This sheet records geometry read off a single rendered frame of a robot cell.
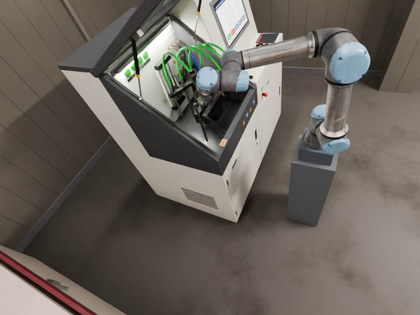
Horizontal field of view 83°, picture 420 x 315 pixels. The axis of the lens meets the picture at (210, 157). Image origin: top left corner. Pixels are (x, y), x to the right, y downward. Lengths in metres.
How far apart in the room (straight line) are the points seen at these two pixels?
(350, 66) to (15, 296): 1.84
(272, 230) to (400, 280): 0.89
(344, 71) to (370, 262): 1.55
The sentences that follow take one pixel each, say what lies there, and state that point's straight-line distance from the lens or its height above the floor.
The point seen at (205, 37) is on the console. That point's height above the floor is 1.29.
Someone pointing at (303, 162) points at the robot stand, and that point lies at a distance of 1.50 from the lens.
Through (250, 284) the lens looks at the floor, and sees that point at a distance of 2.04.
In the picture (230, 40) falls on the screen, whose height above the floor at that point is 1.16.
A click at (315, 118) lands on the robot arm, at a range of 1.31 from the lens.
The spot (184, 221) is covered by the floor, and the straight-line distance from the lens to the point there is 2.30.
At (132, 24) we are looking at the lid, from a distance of 0.99.
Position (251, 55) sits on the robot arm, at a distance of 1.01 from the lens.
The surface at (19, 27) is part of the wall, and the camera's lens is 2.81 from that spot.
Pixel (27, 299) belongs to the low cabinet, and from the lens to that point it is 1.68.
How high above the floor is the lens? 2.00
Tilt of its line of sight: 50 degrees down
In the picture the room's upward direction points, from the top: 19 degrees counter-clockwise
